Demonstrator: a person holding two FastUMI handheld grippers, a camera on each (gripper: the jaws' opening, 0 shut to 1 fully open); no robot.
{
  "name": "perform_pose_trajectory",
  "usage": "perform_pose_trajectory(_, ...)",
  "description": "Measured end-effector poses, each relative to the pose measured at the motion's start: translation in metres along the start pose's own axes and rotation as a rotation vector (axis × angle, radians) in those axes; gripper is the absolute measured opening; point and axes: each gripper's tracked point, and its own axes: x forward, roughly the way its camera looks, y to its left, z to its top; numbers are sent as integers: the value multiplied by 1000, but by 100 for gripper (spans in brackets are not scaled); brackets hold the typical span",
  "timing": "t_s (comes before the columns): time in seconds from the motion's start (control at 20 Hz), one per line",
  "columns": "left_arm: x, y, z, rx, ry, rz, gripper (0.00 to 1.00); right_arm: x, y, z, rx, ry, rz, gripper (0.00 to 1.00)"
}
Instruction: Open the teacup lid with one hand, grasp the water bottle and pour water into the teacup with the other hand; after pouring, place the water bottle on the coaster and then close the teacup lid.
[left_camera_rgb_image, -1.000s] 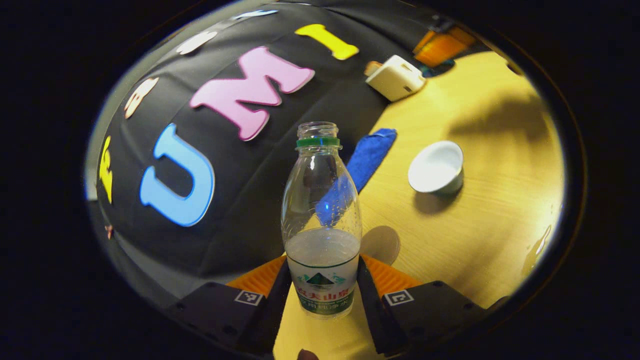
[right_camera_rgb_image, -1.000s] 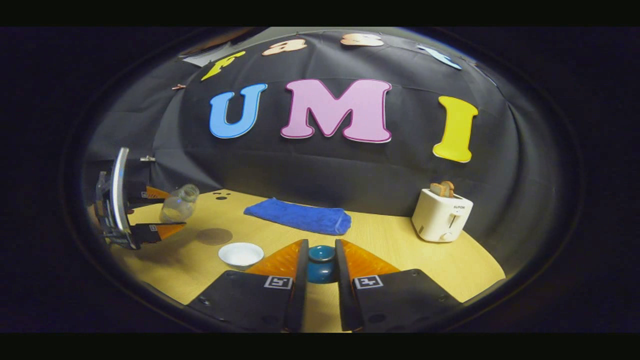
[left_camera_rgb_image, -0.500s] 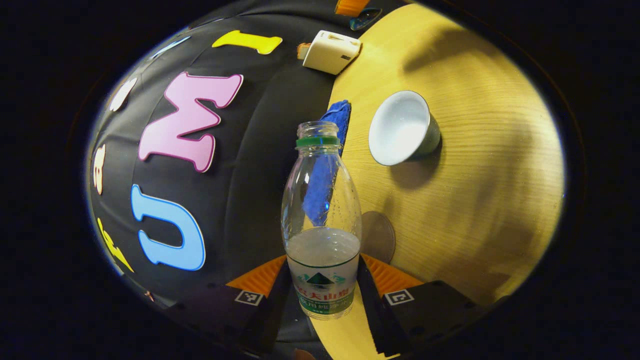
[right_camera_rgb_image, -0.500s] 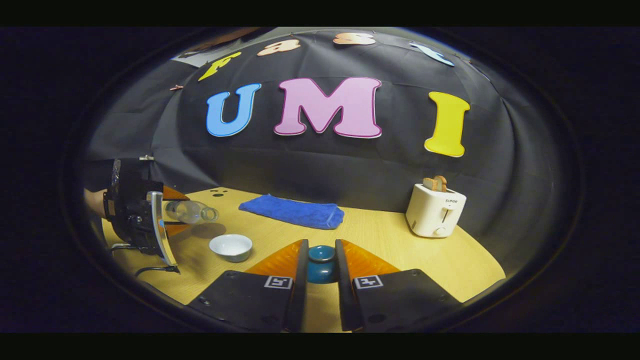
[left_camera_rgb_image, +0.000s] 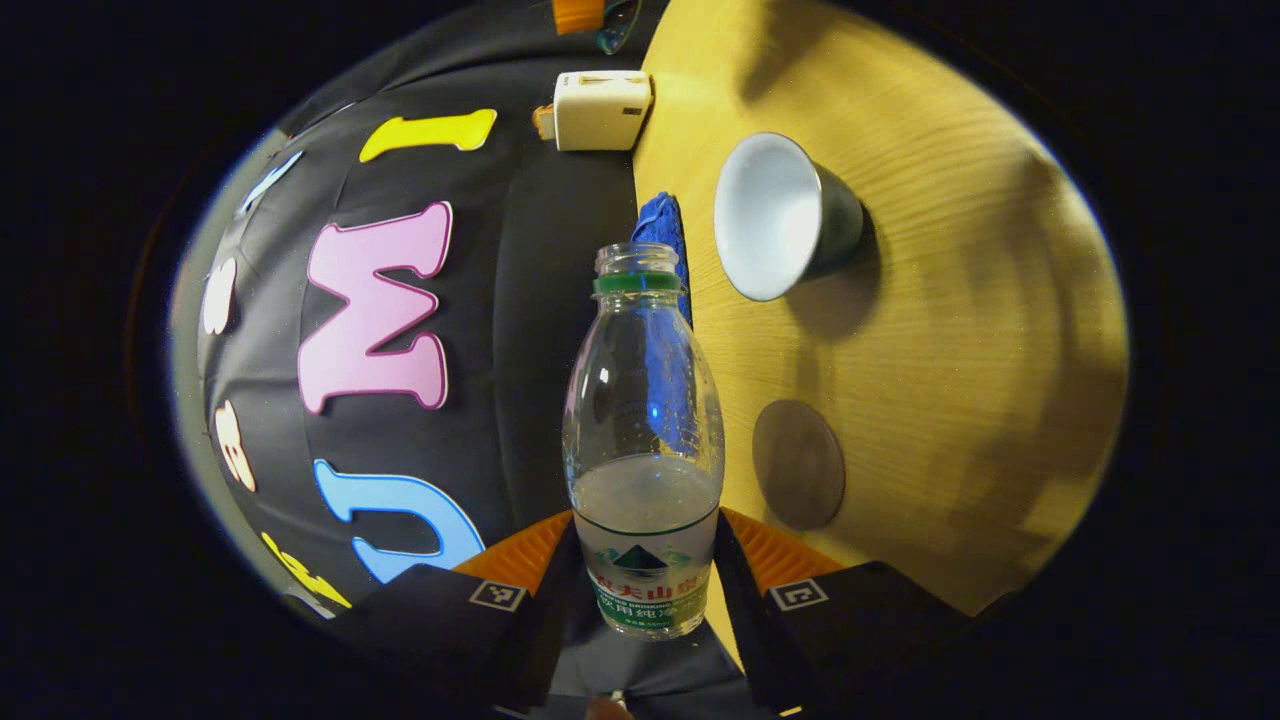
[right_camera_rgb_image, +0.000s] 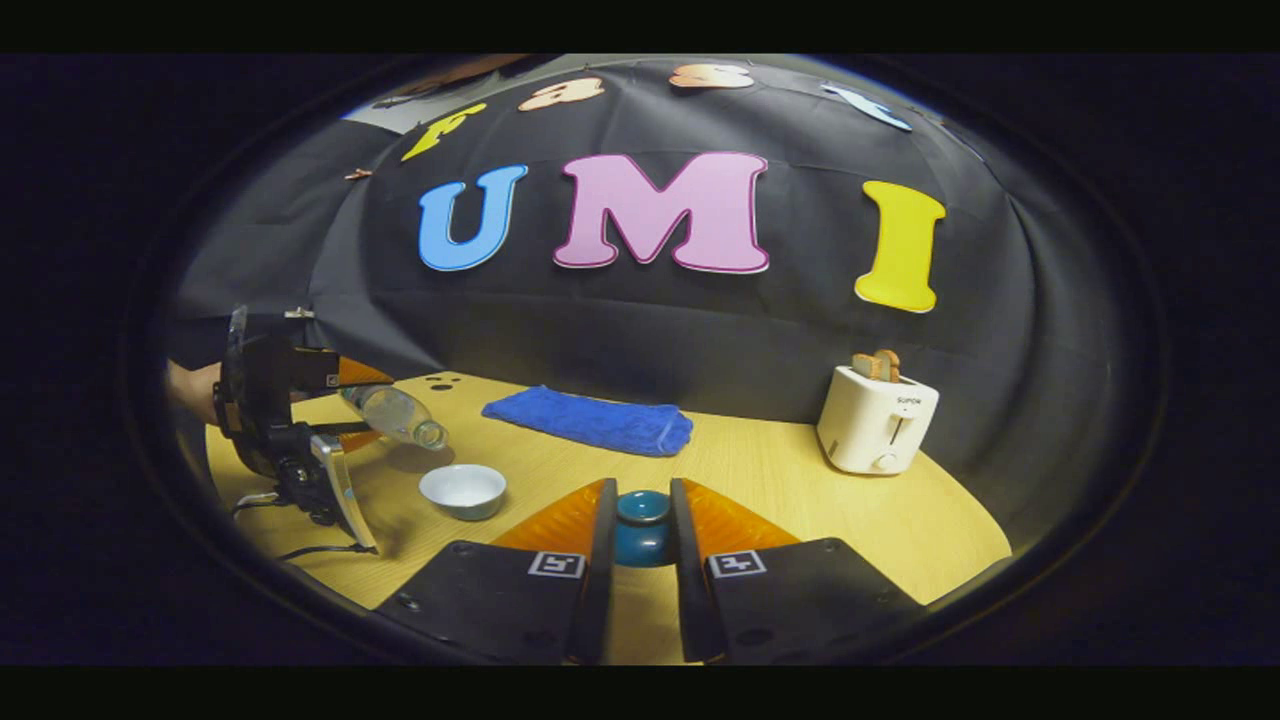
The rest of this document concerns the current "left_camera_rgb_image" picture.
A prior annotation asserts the white toaster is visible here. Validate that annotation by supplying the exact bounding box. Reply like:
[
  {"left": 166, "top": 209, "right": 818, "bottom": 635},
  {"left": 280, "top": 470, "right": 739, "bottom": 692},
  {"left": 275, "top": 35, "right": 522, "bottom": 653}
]
[{"left": 553, "top": 70, "right": 654, "bottom": 152}]

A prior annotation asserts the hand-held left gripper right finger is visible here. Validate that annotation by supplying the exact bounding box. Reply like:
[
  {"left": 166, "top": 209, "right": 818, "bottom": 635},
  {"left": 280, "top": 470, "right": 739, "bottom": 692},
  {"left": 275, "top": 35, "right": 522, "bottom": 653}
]
[{"left": 712, "top": 507, "right": 976, "bottom": 716}]

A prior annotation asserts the clear plastic water bottle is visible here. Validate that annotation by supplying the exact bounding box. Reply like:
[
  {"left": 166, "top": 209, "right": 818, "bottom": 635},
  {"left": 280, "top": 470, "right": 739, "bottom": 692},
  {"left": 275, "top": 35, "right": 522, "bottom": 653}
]
[{"left": 562, "top": 242, "right": 726, "bottom": 641}]

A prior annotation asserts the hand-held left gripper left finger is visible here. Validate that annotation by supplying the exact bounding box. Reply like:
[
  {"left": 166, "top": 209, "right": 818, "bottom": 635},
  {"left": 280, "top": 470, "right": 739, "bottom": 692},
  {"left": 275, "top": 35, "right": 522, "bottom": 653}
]
[{"left": 330, "top": 510, "right": 581, "bottom": 716}]

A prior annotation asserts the blue cloth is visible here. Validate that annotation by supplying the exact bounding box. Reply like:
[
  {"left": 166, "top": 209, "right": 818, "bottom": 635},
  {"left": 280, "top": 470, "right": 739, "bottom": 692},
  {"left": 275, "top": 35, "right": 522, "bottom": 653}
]
[{"left": 630, "top": 192, "right": 694, "bottom": 331}]

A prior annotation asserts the dark green teacup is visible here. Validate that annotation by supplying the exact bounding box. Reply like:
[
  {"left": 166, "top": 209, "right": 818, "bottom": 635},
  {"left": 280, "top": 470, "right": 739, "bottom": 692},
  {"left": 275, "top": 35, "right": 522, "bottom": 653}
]
[{"left": 713, "top": 132, "right": 867, "bottom": 303}]

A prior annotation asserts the round brown coaster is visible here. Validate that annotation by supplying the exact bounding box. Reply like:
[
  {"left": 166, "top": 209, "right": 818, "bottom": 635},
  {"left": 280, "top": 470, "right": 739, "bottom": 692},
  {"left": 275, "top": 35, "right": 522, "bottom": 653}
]
[{"left": 752, "top": 400, "right": 847, "bottom": 532}]

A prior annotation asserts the black backdrop cloth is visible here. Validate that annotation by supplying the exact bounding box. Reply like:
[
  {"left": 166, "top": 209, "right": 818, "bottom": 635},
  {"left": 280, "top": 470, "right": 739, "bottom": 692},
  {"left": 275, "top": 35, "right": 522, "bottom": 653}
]
[{"left": 170, "top": 0, "right": 691, "bottom": 626}]

